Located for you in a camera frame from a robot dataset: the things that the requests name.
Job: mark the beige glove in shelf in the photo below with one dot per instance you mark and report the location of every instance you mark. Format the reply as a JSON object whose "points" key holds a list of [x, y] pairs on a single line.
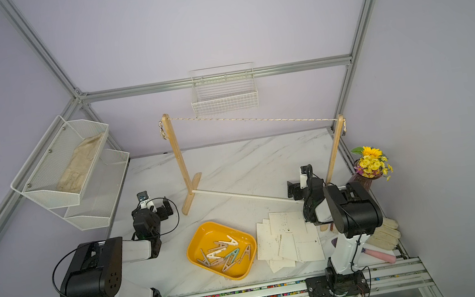
{"points": [[74, 176]]}

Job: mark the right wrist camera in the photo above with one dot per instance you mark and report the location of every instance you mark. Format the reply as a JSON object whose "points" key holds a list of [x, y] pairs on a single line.
{"points": [[307, 171]]}

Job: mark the purple pink scoop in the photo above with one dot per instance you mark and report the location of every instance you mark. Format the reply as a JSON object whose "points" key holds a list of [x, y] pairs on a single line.
{"points": [[388, 258]]}

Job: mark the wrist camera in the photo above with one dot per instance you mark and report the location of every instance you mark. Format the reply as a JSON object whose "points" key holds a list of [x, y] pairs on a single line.
{"points": [[307, 171], [142, 197]]}

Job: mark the white mesh wall shelf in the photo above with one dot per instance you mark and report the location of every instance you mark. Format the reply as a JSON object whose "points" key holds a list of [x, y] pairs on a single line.
{"points": [[94, 207]]}

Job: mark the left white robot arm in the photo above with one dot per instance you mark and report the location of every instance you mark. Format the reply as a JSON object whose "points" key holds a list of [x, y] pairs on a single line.
{"points": [[95, 269]]}

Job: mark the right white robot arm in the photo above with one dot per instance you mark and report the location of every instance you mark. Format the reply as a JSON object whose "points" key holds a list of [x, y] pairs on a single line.
{"points": [[354, 214]]}

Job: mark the purple vase with flowers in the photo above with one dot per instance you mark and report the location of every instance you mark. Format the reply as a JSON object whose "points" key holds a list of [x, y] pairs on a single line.
{"points": [[373, 164]]}

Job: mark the green clothespin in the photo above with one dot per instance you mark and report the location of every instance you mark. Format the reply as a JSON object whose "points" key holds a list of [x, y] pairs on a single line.
{"points": [[234, 253]]}

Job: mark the white wire basket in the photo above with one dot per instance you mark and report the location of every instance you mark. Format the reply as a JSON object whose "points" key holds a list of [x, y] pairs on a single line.
{"points": [[218, 90]]}

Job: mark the white clothespin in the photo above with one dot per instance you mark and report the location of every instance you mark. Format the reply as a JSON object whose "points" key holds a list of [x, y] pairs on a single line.
{"points": [[215, 254], [231, 241]]}

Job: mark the pink clothespin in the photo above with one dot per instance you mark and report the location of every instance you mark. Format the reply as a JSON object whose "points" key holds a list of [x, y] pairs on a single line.
{"points": [[218, 262], [220, 245], [247, 255], [229, 263]]}

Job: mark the yellow plastic tray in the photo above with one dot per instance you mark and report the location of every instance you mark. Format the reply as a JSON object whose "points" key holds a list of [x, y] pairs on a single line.
{"points": [[205, 239]]}

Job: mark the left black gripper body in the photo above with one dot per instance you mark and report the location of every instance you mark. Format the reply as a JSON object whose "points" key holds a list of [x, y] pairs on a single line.
{"points": [[161, 215]]}

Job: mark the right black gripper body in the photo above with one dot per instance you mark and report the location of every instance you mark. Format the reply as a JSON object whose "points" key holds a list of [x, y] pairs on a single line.
{"points": [[300, 193]]}

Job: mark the wooden string rack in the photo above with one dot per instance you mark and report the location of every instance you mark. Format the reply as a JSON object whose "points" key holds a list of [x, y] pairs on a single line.
{"points": [[168, 133]]}

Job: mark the white postcard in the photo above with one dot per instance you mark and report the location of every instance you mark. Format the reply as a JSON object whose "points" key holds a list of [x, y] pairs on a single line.
{"points": [[277, 265], [287, 248], [268, 244], [308, 245]]}

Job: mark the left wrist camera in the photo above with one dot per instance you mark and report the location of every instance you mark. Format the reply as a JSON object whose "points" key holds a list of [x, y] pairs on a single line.
{"points": [[142, 197]]}

